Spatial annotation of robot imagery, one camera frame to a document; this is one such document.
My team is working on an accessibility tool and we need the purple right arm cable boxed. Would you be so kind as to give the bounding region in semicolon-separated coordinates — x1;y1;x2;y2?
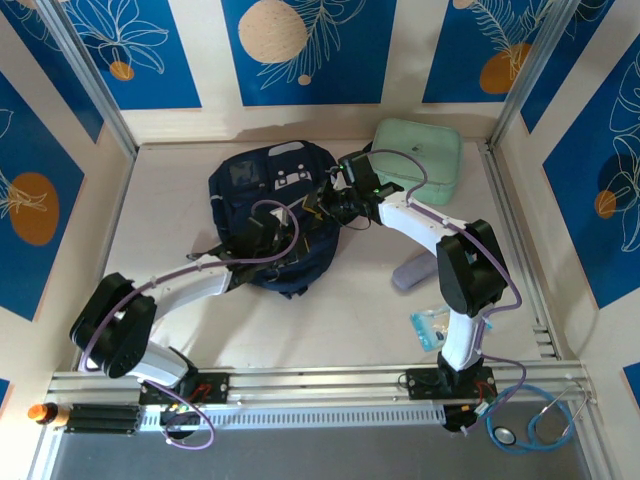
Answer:
367;148;527;436

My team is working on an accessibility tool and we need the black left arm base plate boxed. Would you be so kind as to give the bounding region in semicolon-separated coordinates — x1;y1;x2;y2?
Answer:
139;369;231;406

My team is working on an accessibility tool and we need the aluminium side rail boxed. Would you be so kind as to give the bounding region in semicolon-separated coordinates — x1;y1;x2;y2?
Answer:
479;144;561;359

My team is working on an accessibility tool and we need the mint green zippered case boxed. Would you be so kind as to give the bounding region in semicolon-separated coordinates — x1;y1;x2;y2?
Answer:
368;117;464;206

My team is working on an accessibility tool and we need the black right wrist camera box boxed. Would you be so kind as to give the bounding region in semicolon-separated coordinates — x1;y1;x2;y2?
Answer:
338;149;377;190

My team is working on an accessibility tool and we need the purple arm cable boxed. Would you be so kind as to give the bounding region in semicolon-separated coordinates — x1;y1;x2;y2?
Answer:
82;199;301;450
367;148;527;436

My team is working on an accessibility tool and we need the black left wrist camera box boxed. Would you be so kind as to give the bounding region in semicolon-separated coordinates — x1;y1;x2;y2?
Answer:
247;207;289;246

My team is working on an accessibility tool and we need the navy blue backpack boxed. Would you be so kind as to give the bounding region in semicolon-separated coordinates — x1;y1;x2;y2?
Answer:
207;139;341;301

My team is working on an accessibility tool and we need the grey slotted cable duct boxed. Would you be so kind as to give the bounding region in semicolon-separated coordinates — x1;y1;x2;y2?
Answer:
139;404;446;429

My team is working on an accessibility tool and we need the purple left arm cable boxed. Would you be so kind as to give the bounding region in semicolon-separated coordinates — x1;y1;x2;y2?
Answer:
82;199;301;450

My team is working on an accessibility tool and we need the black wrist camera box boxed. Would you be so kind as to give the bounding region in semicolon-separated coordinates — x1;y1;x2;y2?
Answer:
247;207;289;246
338;149;377;190

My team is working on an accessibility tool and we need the lavender grey glasses case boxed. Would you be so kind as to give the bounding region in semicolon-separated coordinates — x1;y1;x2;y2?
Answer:
391;252;436;291

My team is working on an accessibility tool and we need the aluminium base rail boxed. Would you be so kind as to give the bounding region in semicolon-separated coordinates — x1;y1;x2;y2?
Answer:
47;362;596;407

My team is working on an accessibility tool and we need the black ribbed block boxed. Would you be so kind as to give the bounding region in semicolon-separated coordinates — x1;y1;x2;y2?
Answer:
64;403;142;435

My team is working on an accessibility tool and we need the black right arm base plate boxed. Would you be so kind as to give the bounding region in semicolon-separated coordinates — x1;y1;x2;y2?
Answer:
405;367;499;401

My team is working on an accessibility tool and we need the blue stethoscope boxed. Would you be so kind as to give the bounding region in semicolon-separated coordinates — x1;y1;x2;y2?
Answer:
485;383;591;455

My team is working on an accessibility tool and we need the light blue wet wipes packet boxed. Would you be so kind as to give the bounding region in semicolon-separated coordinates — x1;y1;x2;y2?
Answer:
409;305;494;354

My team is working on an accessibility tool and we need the aluminium frame post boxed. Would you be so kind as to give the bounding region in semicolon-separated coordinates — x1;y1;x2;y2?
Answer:
489;0;584;151
37;0;139;159

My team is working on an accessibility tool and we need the orange emergency stop button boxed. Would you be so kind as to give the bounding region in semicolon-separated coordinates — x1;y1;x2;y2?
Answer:
27;403;69;427

